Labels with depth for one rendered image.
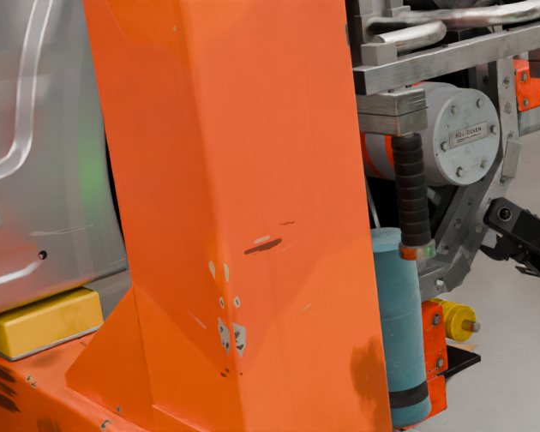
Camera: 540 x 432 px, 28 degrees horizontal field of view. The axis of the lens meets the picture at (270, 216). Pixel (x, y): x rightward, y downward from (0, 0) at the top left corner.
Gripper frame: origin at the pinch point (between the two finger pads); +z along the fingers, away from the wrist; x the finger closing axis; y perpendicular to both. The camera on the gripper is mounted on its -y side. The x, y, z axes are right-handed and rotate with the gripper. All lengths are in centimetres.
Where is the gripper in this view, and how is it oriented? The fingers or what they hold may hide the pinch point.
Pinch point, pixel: (466, 225)
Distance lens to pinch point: 178.5
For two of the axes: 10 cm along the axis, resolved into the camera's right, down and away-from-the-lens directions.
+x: 4.6, -8.6, 2.1
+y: 6.4, 4.9, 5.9
